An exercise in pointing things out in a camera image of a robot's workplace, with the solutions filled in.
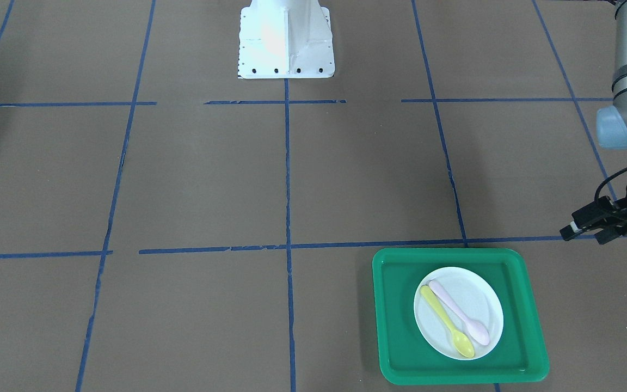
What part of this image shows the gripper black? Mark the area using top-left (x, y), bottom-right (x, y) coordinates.
top-left (560, 186), bottom-right (627, 244)

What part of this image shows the white round plate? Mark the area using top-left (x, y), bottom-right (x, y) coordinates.
top-left (413, 266), bottom-right (505, 362)

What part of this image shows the pink plastic spoon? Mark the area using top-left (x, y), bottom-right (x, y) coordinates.
top-left (428, 280), bottom-right (490, 346)

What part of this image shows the yellow plastic spoon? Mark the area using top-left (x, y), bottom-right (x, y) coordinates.
top-left (415, 285), bottom-right (476, 362)

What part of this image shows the green plastic tray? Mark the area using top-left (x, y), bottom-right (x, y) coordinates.
top-left (372, 248), bottom-right (550, 385)

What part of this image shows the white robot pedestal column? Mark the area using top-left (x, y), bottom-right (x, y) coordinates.
top-left (237, 1), bottom-right (336, 79)

